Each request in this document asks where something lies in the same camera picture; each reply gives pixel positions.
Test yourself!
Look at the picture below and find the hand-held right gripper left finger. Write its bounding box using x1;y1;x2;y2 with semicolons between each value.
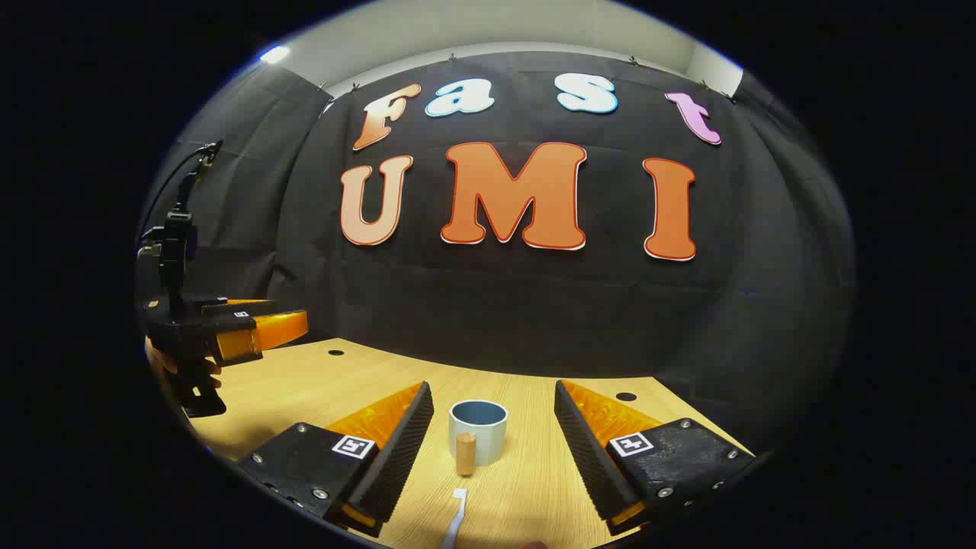
236;380;435;539

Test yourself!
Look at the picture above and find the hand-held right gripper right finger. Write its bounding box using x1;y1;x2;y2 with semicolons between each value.
554;379;757;537

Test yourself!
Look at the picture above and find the white toothbrush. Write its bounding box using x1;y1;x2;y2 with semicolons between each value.
441;488;467;549

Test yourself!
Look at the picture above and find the light blue cup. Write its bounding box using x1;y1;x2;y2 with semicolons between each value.
448;400;509;477

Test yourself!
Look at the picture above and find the wooden desktop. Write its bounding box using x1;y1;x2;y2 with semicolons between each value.
145;338;756;549

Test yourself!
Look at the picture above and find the black backdrop cloth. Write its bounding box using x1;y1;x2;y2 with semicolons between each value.
137;52;859;458

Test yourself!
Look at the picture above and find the black cable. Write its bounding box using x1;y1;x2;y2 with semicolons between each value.
140;140;223;249

